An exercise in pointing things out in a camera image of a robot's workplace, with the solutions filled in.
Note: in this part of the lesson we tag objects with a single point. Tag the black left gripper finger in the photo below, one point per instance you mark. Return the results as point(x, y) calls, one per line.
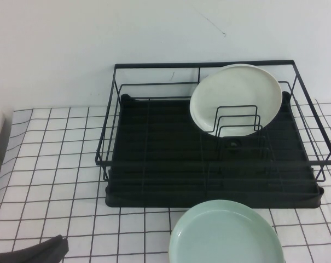
point(31, 250)

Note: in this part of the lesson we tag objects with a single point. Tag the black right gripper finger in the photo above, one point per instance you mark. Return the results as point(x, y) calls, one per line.
point(60, 250)

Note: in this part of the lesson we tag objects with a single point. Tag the cream plate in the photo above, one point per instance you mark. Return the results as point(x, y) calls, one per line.
point(231, 93)

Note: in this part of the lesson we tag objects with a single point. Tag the green plate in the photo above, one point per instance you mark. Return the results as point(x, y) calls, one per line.
point(225, 235)

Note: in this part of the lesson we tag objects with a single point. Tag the black plastic drip tray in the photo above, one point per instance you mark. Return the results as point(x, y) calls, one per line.
point(168, 159)

